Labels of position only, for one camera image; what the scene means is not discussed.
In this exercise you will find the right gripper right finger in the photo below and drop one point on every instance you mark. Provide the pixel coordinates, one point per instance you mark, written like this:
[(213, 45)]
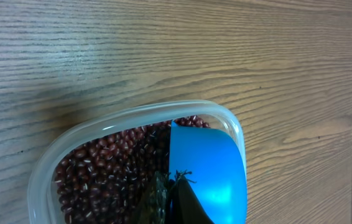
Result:
[(183, 206)]

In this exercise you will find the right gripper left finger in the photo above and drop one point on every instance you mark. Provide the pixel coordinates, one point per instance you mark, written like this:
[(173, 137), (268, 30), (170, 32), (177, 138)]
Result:
[(152, 208)]

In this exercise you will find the blue plastic measuring scoop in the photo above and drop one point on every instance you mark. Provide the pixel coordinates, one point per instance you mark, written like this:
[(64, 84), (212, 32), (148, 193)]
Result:
[(217, 162)]

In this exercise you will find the red adzuki beans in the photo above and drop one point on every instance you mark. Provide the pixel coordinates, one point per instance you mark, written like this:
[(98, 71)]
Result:
[(103, 180)]

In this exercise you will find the clear plastic food container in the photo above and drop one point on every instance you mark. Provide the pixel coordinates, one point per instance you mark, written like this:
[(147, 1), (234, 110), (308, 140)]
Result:
[(43, 205)]

